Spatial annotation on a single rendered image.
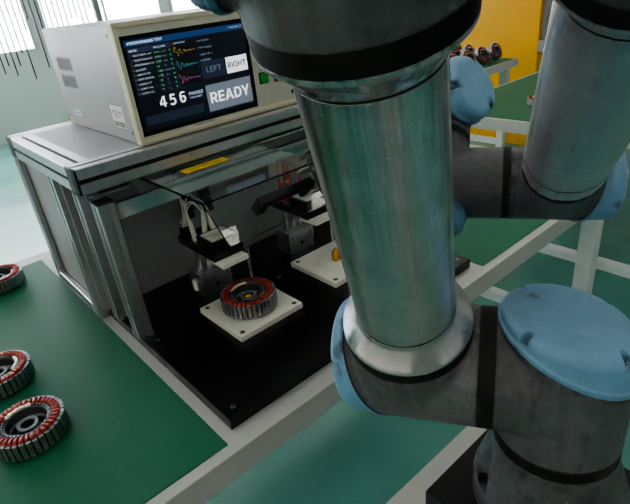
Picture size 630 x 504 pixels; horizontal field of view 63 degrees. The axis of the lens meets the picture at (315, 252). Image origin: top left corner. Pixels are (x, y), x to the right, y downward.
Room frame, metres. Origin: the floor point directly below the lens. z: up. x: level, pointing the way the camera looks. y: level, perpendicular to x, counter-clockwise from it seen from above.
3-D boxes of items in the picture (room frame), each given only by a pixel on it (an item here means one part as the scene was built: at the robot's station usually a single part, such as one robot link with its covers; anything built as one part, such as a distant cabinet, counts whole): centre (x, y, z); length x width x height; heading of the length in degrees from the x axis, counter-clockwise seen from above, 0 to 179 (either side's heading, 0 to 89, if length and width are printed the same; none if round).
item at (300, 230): (1.15, 0.04, 0.80); 0.08 x 0.05 x 0.06; 129
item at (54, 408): (0.63, 0.48, 0.77); 0.11 x 0.11 x 0.04
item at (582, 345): (0.36, -0.21, 1.01); 0.13 x 0.12 x 0.14; 69
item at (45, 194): (1.07, 0.55, 0.91); 0.28 x 0.03 x 0.32; 39
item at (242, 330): (0.88, 0.14, 0.78); 0.15 x 0.15 x 0.01; 39
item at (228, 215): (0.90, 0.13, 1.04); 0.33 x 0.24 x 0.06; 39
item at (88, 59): (1.22, 0.24, 1.22); 0.44 x 0.39 x 0.20; 129
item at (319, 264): (1.04, -0.05, 0.78); 0.15 x 0.15 x 0.01; 39
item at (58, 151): (1.21, 0.25, 1.09); 0.68 x 0.44 x 0.05; 129
